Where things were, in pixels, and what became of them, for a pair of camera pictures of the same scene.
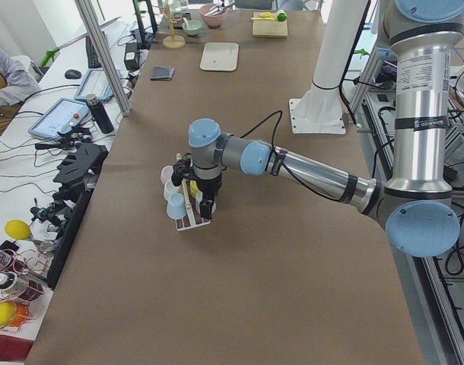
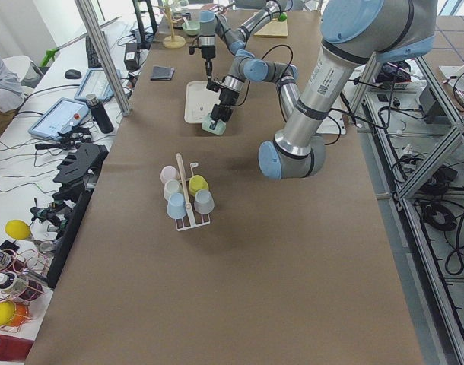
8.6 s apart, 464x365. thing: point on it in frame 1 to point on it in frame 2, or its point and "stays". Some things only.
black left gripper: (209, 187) to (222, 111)
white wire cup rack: (189, 222) stays
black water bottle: (100, 113) stays
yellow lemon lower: (1, 313) stays
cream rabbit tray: (220, 56) to (200, 101)
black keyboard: (93, 59) stays
